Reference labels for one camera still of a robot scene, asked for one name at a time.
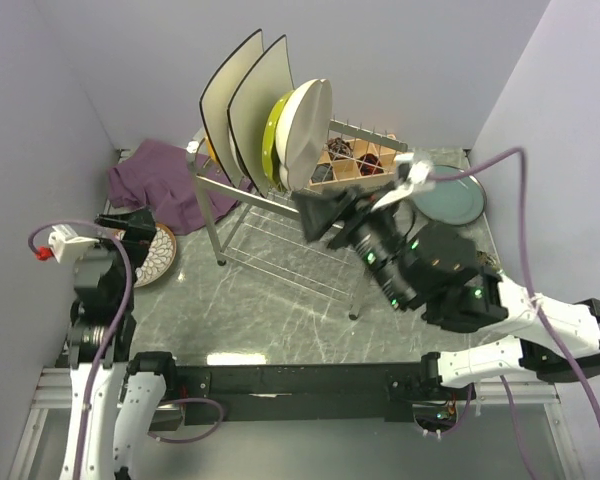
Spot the wooden compartment tray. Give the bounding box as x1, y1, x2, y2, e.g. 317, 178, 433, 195
307, 135, 409, 192

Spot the metal dish rack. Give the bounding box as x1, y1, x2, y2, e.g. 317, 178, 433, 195
182, 131, 398, 324

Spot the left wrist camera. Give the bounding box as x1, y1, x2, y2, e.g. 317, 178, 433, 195
34, 224, 98, 264

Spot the red black fabric roll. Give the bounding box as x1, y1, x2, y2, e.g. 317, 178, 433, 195
357, 153, 384, 176

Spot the mint floral plate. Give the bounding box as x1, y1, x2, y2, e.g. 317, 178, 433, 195
476, 250, 504, 275

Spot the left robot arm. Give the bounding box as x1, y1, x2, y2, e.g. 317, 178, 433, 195
49, 208, 180, 479

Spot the cream round bowl plate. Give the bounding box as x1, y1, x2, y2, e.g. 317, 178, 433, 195
275, 79, 333, 191

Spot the patterned fabric roll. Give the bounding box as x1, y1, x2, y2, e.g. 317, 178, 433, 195
327, 137, 353, 161

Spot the grey fabric roll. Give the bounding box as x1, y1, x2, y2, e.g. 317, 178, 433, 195
311, 164, 334, 184

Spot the purple cloth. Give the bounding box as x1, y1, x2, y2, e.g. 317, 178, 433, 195
106, 137, 241, 235

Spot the teal round plate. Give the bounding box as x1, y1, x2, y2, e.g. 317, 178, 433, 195
411, 176, 487, 226

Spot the floral patterned plate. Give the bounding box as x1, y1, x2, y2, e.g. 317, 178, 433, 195
134, 223, 177, 288

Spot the square cream plate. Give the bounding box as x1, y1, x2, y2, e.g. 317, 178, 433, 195
199, 29, 264, 186
227, 34, 294, 198

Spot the green polka dot plate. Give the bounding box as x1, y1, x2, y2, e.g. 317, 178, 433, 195
261, 91, 293, 191

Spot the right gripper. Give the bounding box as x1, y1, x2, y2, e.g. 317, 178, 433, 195
290, 177, 414, 307

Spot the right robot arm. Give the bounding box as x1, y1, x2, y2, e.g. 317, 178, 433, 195
291, 189, 600, 399

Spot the orange plate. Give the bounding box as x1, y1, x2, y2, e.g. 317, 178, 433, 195
204, 135, 219, 165

